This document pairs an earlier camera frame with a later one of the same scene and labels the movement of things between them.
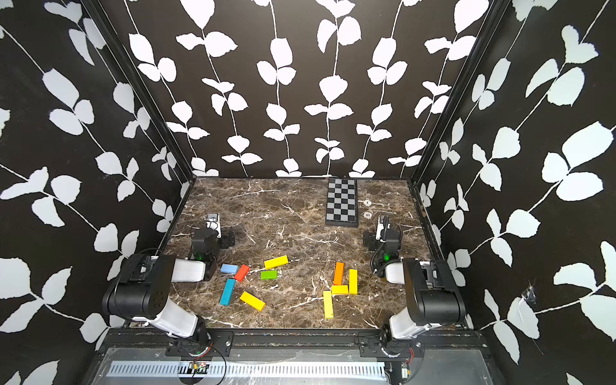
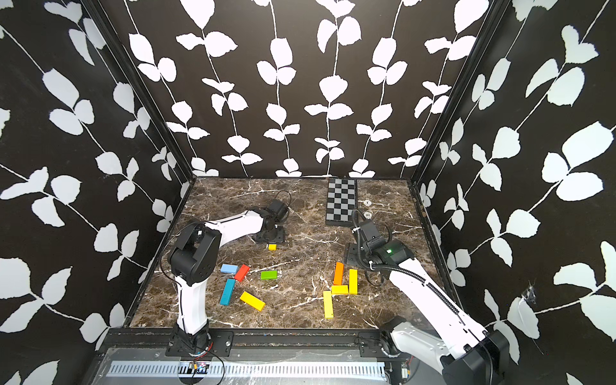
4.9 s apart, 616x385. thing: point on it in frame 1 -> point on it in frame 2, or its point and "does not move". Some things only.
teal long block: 228,292 does not move
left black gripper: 226,239 -> 279,240
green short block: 269,275 does not move
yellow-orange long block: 252,301 does not move
